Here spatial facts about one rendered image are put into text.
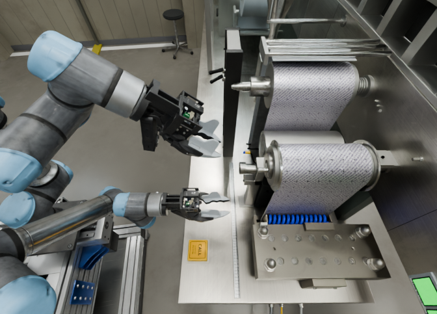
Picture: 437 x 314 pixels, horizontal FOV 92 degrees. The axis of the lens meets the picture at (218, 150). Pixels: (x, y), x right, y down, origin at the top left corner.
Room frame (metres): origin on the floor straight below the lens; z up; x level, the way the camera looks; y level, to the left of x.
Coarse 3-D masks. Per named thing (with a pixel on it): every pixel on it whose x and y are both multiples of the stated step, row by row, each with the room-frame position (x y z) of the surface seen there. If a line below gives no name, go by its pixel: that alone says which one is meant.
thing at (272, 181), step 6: (270, 150) 0.36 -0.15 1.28; (276, 150) 0.34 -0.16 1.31; (276, 156) 0.32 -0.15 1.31; (276, 162) 0.30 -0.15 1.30; (372, 162) 0.30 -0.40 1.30; (276, 168) 0.29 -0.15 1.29; (372, 168) 0.29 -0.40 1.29; (276, 174) 0.28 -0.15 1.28; (372, 174) 0.28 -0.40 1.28; (270, 180) 0.29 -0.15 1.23; (276, 180) 0.27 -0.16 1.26
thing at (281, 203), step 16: (288, 192) 0.26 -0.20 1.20; (304, 192) 0.26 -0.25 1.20; (320, 192) 0.26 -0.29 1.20; (336, 192) 0.26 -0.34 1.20; (352, 192) 0.26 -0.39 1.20; (272, 208) 0.26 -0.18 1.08; (288, 208) 0.26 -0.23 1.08; (304, 208) 0.26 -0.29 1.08; (320, 208) 0.26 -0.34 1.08; (336, 208) 0.26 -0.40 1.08
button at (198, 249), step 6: (192, 240) 0.20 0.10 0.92; (198, 240) 0.20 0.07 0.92; (204, 240) 0.20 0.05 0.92; (192, 246) 0.17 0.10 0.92; (198, 246) 0.17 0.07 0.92; (204, 246) 0.17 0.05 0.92; (192, 252) 0.15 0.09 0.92; (198, 252) 0.15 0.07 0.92; (204, 252) 0.15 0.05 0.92; (192, 258) 0.14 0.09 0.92; (198, 258) 0.14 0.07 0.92; (204, 258) 0.14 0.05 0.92
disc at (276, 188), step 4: (272, 140) 0.38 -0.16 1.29; (276, 140) 0.37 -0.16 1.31; (272, 144) 0.38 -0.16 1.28; (276, 144) 0.35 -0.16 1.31; (276, 148) 0.34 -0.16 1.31; (280, 152) 0.32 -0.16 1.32; (280, 156) 0.31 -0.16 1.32; (280, 160) 0.30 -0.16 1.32; (280, 164) 0.29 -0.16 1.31; (280, 168) 0.28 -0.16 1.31; (280, 172) 0.27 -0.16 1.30; (280, 176) 0.26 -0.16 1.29; (280, 180) 0.26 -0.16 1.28; (276, 184) 0.26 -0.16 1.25; (280, 184) 0.25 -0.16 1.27; (272, 188) 0.27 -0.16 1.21; (276, 188) 0.26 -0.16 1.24
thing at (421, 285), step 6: (414, 282) 0.04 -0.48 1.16; (420, 282) 0.04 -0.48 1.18; (426, 282) 0.04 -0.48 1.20; (420, 288) 0.03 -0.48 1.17; (426, 288) 0.03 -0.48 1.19; (432, 288) 0.03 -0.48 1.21; (420, 294) 0.02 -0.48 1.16; (426, 294) 0.02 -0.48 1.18; (432, 294) 0.02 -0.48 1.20; (426, 300) 0.01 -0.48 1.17; (432, 300) 0.01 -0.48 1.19
